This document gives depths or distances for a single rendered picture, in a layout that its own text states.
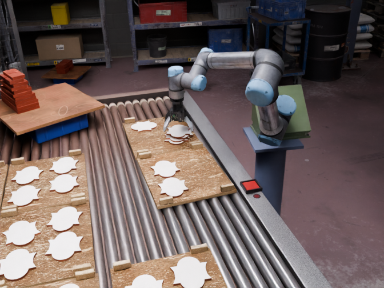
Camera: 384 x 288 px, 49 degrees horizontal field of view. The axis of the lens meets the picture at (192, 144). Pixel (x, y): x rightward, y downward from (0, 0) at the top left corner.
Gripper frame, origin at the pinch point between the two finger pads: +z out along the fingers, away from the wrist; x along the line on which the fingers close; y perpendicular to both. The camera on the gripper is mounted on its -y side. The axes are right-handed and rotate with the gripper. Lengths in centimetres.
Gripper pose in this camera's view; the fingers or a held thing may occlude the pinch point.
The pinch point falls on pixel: (178, 131)
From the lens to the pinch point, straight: 221.9
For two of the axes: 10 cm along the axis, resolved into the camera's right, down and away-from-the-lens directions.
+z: 0.2, 8.8, 4.8
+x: 10.0, -0.1, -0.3
